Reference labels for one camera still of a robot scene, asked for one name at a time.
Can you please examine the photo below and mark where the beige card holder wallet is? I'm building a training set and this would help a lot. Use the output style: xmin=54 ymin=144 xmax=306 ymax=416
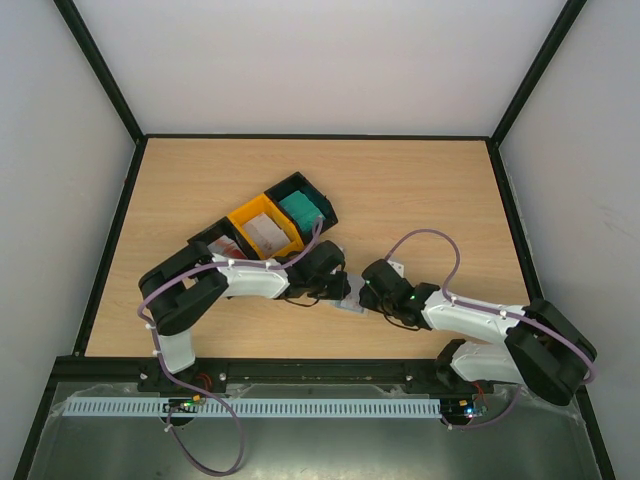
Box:
xmin=332 ymin=274 xmax=366 ymax=315

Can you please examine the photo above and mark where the red patterned credit card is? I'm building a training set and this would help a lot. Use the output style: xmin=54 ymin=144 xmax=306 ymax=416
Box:
xmin=340 ymin=277 xmax=364 ymax=313

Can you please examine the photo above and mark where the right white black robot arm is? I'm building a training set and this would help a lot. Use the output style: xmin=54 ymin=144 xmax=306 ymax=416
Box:
xmin=359 ymin=259 xmax=597 ymax=406

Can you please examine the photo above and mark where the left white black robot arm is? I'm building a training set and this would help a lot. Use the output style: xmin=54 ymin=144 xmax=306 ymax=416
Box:
xmin=138 ymin=241 xmax=351 ymax=374

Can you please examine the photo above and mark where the green card stack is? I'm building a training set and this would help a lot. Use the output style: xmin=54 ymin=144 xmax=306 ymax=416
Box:
xmin=278 ymin=190 xmax=325 ymax=233

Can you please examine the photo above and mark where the black bin with green cards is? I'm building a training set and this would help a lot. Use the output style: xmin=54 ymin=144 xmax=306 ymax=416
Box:
xmin=265 ymin=172 xmax=338 ymax=244

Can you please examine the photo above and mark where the red patterned card stack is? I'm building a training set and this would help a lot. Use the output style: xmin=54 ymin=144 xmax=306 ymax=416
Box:
xmin=207 ymin=235 xmax=247 ymax=260

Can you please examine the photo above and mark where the black bin with red cards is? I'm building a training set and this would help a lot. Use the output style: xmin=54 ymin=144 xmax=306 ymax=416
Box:
xmin=185 ymin=217 xmax=257 ymax=260

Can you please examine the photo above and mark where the yellow bin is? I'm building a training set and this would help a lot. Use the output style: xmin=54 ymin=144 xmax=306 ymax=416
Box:
xmin=228 ymin=194 xmax=304 ymax=259

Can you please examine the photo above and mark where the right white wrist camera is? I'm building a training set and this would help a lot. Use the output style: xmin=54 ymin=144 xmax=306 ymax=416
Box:
xmin=387 ymin=259 xmax=405 ymax=277

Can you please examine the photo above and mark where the light blue slotted cable duct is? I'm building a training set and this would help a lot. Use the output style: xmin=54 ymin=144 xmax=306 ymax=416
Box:
xmin=62 ymin=397 xmax=441 ymax=419

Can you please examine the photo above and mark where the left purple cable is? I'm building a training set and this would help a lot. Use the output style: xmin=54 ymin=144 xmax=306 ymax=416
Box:
xmin=137 ymin=217 xmax=325 ymax=475

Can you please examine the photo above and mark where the purple cable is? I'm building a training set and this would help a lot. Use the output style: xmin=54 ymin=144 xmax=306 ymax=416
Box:
xmin=384 ymin=228 xmax=599 ymax=431
xmin=137 ymin=217 xmax=325 ymax=475

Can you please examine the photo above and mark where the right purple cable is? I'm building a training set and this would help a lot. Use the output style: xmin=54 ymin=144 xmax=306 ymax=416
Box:
xmin=384 ymin=228 xmax=599 ymax=431

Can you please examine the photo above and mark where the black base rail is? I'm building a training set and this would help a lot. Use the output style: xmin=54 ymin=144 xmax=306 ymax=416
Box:
xmin=52 ymin=355 xmax=581 ymax=396

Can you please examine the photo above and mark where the black aluminium frame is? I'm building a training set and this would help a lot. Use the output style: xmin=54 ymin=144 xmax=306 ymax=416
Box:
xmin=14 ymin=1 xmax=586 ymax=479

